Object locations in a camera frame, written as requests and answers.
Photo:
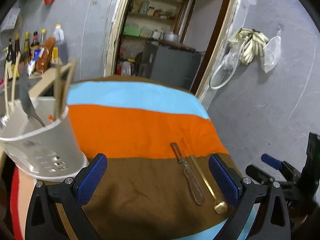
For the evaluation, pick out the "large oil jug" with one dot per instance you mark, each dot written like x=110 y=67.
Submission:
x=60 y=46

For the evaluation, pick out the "wooden handled peeler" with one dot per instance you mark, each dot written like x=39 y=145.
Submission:
x=193 y=186

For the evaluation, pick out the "white rubber gloves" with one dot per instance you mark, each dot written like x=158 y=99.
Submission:
x=252 y=43

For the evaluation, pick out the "metal pot on shelf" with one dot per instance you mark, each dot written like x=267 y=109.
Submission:
x=170 y=37

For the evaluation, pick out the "white utensil holder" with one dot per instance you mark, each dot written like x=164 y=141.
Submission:
x=47 y=151

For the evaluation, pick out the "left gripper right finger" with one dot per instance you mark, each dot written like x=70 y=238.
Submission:
x=226 y=178

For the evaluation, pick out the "dark soy sauce bottle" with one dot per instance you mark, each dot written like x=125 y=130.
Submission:
x=10 y=60

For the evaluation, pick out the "clear plastic bag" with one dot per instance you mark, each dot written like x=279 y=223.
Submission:
x=272 y=53

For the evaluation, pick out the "grey washing machine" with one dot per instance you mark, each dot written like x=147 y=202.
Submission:
x=169 y=65

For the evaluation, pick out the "striped towel cloth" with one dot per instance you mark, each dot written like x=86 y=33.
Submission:
x=144 y=193

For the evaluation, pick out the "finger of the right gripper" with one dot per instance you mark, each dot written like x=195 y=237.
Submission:
x=271 y=161

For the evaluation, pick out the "steel spoon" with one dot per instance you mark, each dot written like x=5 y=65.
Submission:
x=26 y=102

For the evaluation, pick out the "green box on shelf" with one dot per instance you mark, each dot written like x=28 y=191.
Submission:
x=131 y=31

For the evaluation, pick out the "gold spoon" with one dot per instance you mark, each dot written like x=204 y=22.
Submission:
x=220 y=206

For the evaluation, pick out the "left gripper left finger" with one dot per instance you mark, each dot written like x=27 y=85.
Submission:
x=88 y=179

